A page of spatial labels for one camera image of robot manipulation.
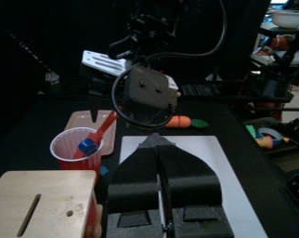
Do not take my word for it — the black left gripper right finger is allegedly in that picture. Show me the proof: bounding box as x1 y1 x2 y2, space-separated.
154 133 236 238

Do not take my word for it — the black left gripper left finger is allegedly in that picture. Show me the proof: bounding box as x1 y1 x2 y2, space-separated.
106 133 165 238

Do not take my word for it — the wooden knife block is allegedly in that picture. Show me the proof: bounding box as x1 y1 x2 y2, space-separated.
0 169 104 238

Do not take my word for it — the small teal toy piece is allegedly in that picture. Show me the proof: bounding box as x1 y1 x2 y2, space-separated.
98 165 110 177

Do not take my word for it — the orange toy carrot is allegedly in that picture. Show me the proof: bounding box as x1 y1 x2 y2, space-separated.
165 115 193 129

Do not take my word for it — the white slotted plate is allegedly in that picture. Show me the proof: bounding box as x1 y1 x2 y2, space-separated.
80 50 129 77

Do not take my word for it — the green round toy piece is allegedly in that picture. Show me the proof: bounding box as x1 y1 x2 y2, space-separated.
191 119 209 129

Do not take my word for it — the red plastic cup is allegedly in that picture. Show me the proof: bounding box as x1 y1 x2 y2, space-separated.
49 126 104 184

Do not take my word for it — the red brush with blue head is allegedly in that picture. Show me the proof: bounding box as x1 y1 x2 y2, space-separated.
72 110 120 160

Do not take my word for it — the pink plastic tray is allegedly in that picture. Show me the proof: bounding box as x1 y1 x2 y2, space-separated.
62 110 118 156

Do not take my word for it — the yellow orange toy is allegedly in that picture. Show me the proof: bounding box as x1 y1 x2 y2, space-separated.
255 136 275 150

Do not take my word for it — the black box with buttons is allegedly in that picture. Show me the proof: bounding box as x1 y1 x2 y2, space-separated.
285 173 299 203

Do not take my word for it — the white bowl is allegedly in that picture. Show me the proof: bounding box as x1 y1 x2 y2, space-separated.
271 8 299 30

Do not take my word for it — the black looped cable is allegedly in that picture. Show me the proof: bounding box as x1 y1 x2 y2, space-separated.
110 0 228 130

